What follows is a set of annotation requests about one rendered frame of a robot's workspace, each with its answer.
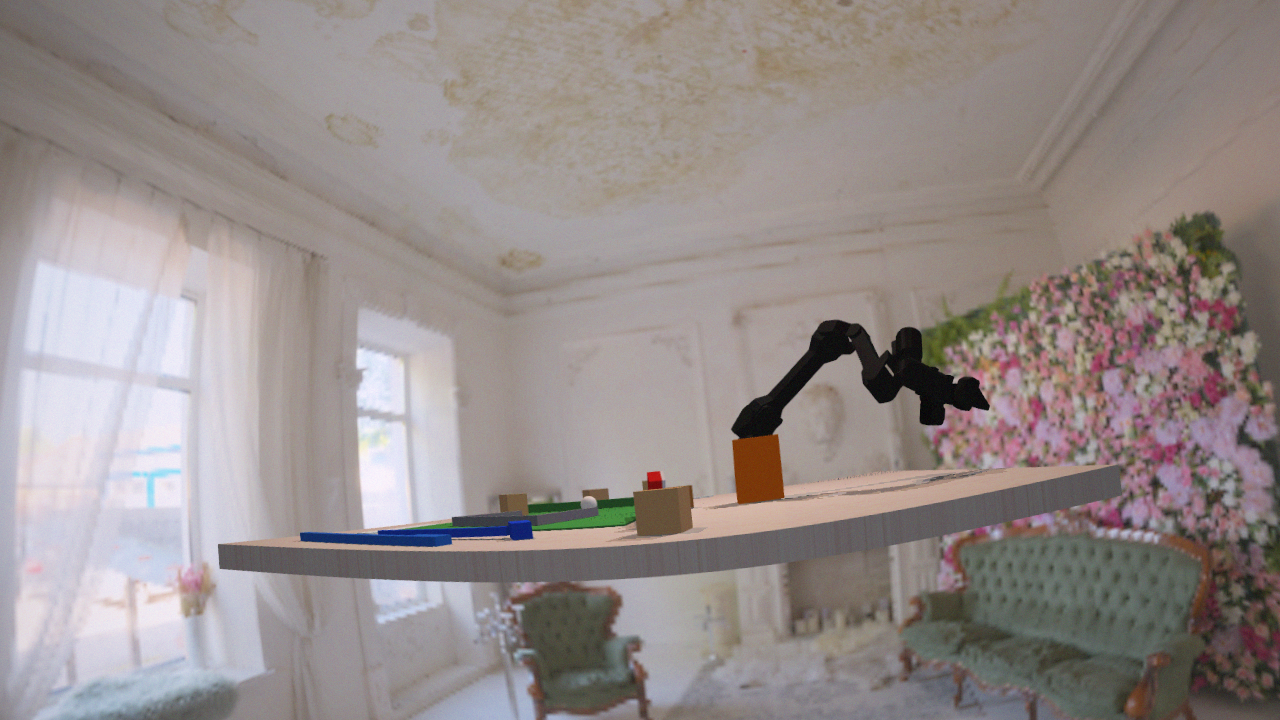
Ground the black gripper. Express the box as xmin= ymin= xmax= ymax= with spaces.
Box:
xmin=915 ymin=365 xmax=989 ymax=411

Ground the green flat mat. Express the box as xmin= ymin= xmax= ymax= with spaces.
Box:
xmin=410 ymin=506 xmax=636 ymax=530

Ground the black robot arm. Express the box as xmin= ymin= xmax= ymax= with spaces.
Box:
xmin=731 ymin=319 xmax=948 ymax=439

